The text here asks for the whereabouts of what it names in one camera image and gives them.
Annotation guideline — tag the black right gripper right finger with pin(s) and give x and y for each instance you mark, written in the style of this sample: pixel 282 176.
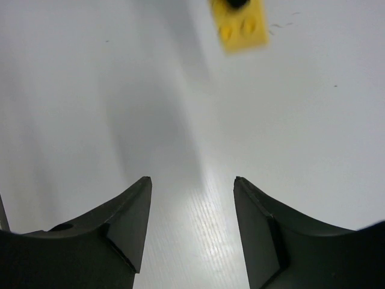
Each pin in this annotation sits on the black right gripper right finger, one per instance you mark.
pixel 284 248

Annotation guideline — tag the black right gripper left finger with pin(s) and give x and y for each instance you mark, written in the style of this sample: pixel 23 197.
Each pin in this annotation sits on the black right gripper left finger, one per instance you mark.
pixel 102 248

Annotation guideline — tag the small yellow lego plate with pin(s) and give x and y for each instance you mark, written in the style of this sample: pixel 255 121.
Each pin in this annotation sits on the small yellow lego plate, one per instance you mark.
pixel 240 25

